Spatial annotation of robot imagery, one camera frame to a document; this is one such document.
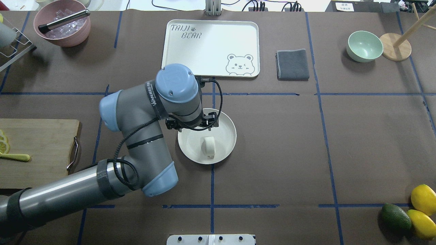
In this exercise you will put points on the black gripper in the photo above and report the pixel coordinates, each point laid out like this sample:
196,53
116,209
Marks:
211,121

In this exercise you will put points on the white steamed bun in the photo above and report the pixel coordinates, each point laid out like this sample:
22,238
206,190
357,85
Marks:
208,147

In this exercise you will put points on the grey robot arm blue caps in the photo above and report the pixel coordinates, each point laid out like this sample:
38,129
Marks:
141,161

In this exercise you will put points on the cream bear tray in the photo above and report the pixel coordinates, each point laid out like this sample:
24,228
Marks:
213,48

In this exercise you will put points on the round white plate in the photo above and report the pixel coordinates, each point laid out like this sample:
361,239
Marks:
225,136

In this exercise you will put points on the grey folded cloth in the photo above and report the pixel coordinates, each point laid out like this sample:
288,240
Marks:
292,65

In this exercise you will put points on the black power strip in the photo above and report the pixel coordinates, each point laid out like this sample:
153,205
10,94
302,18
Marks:
273,6

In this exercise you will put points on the pink bowl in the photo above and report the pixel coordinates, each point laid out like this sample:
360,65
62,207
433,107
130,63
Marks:
68,35

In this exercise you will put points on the wooden cutting board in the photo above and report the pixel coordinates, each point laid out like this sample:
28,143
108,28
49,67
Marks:
49,143

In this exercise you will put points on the black box with label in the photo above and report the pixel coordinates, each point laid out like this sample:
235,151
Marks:
362,6

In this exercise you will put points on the mint green bowl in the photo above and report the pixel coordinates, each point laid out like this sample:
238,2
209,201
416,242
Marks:
364,46

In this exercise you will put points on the yellow-green peeler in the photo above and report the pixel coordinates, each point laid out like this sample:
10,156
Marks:
17,157

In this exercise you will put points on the black steel tongs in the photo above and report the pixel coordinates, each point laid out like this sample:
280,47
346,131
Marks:
45,28

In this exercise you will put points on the wooden mug tree stand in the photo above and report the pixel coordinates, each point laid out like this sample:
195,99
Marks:
396,47

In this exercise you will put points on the lemon slices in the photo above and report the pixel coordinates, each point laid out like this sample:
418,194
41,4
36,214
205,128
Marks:
4,143

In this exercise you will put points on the green avocado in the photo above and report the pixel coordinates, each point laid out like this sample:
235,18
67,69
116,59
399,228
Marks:
395,218

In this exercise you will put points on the metal cup rack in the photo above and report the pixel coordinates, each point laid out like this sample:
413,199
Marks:
14,44

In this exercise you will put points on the yellow lemon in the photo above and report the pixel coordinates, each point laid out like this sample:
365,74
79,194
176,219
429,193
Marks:
424,227
423,199

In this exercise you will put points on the aluminium frame post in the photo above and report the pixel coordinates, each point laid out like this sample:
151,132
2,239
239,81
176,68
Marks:
213,8

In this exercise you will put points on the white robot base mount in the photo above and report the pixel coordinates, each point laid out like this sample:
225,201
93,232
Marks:
211,239

